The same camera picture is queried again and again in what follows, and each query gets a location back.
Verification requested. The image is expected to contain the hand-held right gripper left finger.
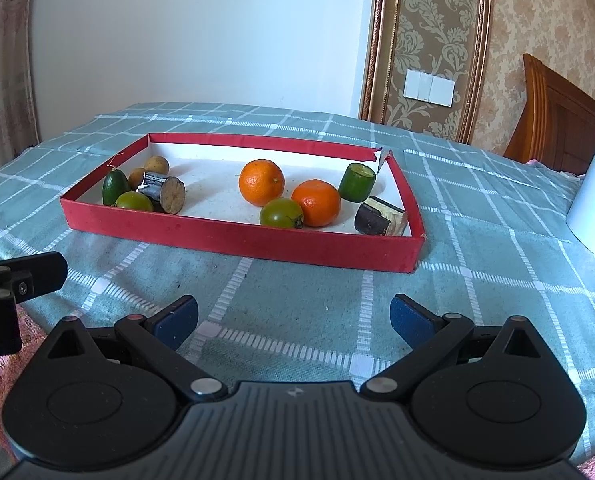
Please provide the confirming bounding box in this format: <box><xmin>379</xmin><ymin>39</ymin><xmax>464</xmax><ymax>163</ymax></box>
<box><xmin>46</xmin><ymin>295</ymin><xmax>229</xmax><ymax>404</ymax></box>

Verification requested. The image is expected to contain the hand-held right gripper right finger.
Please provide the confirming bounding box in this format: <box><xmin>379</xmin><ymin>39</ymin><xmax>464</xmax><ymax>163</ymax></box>
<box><xmin>360</xmin><ymin>294</ymin><xmax>546</xmax><ymax>402</ymax></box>

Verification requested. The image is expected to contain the red cardboard box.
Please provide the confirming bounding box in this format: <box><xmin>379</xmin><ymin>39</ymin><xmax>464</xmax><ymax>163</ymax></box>
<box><xmin>60</xmin><ymin>132</ymin><xmax>427</xmax><ymax>274</ymax></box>

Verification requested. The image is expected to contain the cucumber end piece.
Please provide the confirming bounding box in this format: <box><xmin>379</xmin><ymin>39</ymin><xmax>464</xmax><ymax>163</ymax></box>
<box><xmin>102</xmin><ymin>168</ymin><xmax>131</xmax><ymax>206</ymax></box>

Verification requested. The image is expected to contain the green tomato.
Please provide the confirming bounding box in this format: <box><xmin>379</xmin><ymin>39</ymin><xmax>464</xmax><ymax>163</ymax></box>
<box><xmin>115</xmin><ymin>191</ymin><xmax>154</xmax><ymax>212</ymax></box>
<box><xmin>259</xmin><ymin>197</ymin><xmax>305</xmax><ymax>230</ymax></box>

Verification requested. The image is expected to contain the cucumber cylinder piece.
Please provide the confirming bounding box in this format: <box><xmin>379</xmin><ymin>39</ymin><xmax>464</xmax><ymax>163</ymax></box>
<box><xmin>338</xmin><ymin>162</ymin><xmax>377</xmax><ymax>203</ymax></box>

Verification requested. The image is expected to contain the orange mandarin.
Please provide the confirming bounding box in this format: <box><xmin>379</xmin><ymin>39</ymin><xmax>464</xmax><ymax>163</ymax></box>
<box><xmin>238</xmin><ymin>159</ymin><xmax>286</xmax><ymax>207</ymax></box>
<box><xmin>291</xmin><ymin>179</ymin><xmax>341</xmax><ymax>227</ymax></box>

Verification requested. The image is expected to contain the pink fuzzy cloth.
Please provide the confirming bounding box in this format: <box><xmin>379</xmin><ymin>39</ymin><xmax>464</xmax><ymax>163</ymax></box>
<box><xmin>0</xmin><ymin>305</ymin><xmax>68</xmax><ymax>466</ymax></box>

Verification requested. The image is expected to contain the green checked tablecloth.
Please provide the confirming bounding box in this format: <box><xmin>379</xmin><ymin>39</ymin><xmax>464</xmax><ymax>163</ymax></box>
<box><xmin>0</xmin><ymin>102</ymin><xmax>595</xmax><ymax>466</ymax></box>

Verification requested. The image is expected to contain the pink patterned bedding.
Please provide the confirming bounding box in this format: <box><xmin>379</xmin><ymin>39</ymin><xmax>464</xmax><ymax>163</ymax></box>
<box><xmin>524</xmin><ymin>157</ymin><xmax>583</xmax><ymax>177</ymax></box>

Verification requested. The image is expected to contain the wooden headboard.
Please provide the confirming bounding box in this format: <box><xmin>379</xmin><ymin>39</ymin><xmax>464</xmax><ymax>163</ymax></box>
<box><xmin>502</xmin><ymin>53</ymin><xmax>595</xmax><ymax>175</ymax></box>

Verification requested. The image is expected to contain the white wall switch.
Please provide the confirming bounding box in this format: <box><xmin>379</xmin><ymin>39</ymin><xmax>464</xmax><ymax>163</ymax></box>
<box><xmin>404</xmin><ymin>69</ymin><xmax>455</xmax><ymax>108</ymax></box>

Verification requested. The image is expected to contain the gold ornate wall frame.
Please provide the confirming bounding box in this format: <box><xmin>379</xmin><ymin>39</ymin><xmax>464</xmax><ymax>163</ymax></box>
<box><xmin>357</xmin><ymin>0</ymin><xmax>493</xmax><ymax>143</ymax></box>

